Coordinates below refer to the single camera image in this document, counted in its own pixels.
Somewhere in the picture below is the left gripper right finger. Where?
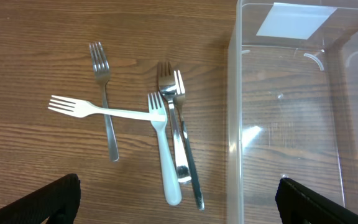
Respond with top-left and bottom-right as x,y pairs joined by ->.
275,177 -> 358,224

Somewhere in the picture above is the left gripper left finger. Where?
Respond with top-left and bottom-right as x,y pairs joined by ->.
0,173 -> 81,224

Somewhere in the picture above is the white plastic fork thin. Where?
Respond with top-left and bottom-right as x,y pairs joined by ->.
48,95 -> 167,121

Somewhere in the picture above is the left clear plastic container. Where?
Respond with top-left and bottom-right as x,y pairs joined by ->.
226,0 -> 358,223

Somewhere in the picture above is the matte steel fork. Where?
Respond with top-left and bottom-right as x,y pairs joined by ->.
89,42 -> 119,162

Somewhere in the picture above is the shiny steel fork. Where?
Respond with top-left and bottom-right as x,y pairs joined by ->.
157,62 -> 191,184

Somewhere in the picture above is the white plastic fork thick handle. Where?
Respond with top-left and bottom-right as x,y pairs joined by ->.
147,92 -> 182,206

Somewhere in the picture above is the dark handled steel fork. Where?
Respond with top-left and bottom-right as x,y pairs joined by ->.
173,70 -> 205,211

